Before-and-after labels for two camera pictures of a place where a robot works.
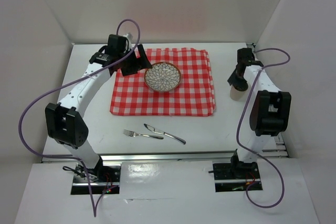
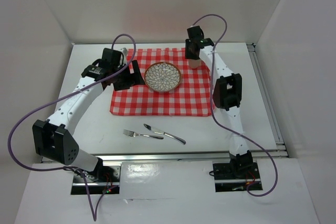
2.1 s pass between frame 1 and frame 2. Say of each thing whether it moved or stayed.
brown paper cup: moved
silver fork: stayed
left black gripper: moved
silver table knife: stayed
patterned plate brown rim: stayed
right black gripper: moved
